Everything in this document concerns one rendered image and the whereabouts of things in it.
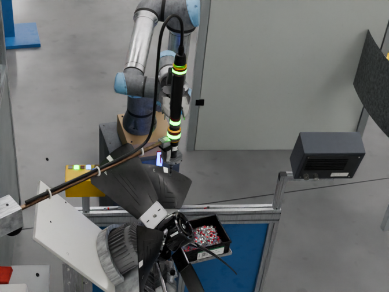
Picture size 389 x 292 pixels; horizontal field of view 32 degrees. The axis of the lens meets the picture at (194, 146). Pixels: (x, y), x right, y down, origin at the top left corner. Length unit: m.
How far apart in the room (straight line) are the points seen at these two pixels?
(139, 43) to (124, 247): 0.74
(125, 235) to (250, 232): 0.88
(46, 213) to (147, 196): 0.35
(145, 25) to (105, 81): 2.67
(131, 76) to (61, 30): 3.48
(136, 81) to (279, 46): 1.95
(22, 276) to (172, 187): 0.66
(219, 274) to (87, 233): 1.07
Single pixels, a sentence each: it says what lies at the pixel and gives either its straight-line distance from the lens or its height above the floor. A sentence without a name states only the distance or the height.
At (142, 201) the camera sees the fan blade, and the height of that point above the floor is 1.30.
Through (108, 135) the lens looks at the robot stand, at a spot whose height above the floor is 1.00.
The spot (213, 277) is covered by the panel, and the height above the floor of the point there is 0.40.
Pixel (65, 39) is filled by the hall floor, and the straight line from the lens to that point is 5.77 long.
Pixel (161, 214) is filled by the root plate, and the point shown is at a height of 1.25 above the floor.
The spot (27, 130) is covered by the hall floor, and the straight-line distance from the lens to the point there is 4.79.
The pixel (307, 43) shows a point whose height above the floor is 0.84.
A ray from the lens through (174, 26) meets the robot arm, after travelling 2.68.
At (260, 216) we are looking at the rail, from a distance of 3.05.
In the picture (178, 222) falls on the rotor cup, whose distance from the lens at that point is 2.37.
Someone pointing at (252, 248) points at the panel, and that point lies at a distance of 3.22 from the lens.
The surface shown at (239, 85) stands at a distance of 4.36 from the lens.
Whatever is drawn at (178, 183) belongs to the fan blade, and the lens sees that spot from 2.62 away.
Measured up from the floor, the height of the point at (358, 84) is 0.61.
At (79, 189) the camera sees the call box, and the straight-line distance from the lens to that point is 2.80.
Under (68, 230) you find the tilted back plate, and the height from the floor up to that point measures 1.25.
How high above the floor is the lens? 2.93
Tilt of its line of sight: 39 degrees down
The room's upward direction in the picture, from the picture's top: 6 degrees clockwise
